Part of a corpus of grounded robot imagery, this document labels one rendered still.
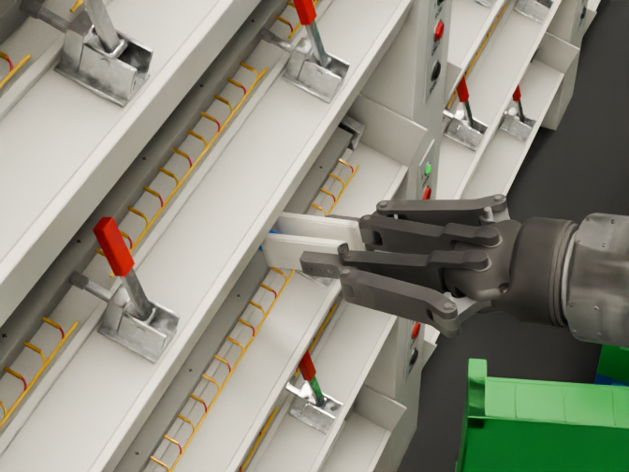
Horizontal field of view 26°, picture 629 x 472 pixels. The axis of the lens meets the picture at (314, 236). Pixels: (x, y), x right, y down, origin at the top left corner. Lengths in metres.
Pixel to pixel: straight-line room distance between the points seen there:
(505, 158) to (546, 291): 0.91
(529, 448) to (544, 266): 0.54
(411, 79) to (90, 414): 0.50
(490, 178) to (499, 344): 0.22
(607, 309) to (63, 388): 0.36
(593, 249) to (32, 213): 0.42
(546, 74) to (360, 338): 0.76
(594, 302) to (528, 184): 1.06
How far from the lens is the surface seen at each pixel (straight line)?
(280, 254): 1.03
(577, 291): 0.92
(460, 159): 1.53
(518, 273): 0.93
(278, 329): 1.08
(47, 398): 0.79
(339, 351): 1.32
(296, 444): 1.25
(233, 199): 0.90
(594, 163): 2.02
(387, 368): 1.44
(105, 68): 0.67
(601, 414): 1.44
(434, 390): 1.69
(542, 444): 1.45
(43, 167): 0.65
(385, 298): 0.96
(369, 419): 1.51
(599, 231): 0.93
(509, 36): 1.71
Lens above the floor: 1.30
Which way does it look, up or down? 44 degrees down
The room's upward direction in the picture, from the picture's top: straight up
